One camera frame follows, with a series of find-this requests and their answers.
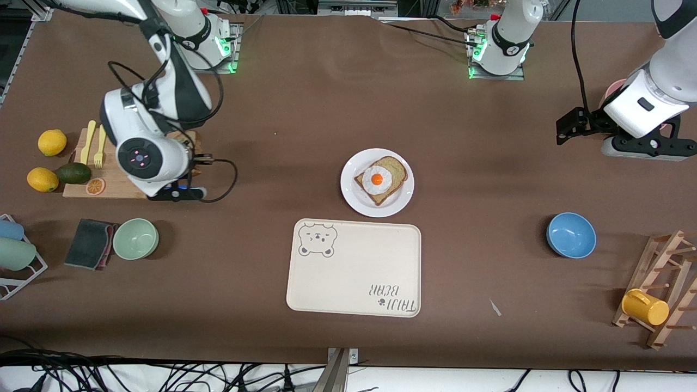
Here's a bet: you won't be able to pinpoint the white round plate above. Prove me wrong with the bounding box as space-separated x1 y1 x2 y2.
340 148 415 219

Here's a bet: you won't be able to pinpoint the toy fried egg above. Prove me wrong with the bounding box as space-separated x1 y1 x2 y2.
362 166 393 195

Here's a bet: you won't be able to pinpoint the toast with fried egg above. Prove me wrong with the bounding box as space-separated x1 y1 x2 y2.
354 156 409 207

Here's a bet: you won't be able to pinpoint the pink ribbed bowl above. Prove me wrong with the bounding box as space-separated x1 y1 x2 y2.
598 78 676 133

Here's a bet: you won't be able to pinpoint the wooden cutting board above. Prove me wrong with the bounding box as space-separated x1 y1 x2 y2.
62 128 185 200

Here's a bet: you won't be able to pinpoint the pale green bowl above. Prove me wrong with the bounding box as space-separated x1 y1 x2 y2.
112 218 160 261

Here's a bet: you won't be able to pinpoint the yellow plastic fork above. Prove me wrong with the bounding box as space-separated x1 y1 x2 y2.
93 124 108 169

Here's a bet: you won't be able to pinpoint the blue bowl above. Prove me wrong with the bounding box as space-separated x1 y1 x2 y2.
546 212 597 259

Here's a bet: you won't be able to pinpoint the yellow plastic knife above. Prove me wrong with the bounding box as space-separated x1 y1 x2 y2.
80 120 97 166

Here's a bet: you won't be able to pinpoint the dark green avocado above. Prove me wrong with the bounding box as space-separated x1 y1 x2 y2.
56 162 92 185

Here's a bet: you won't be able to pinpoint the grey and pink folded cloth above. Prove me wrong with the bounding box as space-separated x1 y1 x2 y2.
64 218 118 271

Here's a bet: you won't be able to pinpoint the yellow lemon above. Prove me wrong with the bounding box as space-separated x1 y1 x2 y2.
27 167 59 193
37 128 68 158

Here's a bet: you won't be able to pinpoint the cream bear print tray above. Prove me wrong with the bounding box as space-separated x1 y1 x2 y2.
286 218 423 319

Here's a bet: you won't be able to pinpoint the yellow mug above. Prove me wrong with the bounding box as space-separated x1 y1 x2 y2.
621 289 670 327

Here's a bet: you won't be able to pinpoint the light blue cup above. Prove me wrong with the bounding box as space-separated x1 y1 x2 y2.
0 219 26 241

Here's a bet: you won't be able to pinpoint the pale green cup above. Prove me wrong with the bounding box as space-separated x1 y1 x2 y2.
0 237 38 272

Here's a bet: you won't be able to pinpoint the wooden cup rack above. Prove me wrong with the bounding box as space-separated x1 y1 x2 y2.
612 229 697 350

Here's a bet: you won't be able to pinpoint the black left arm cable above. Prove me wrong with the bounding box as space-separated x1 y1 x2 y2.
570 0 596 113

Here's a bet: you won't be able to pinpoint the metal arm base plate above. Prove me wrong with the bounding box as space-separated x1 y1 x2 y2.
181 22 240 75
467 30 525 82

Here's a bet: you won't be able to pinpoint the black table cable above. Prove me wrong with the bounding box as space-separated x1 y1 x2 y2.
376 15 481 47

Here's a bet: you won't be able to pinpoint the aluminium frame profile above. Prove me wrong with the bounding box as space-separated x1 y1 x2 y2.
317 0 399 17

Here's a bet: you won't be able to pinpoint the white wire rack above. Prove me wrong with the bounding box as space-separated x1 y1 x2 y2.
0 213 48 301

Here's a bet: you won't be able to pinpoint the metal table edge bracket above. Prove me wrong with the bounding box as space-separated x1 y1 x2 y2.
325 347 359 392

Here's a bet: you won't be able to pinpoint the tangled black floor cables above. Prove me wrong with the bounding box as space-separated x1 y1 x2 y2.
0 338 327 392

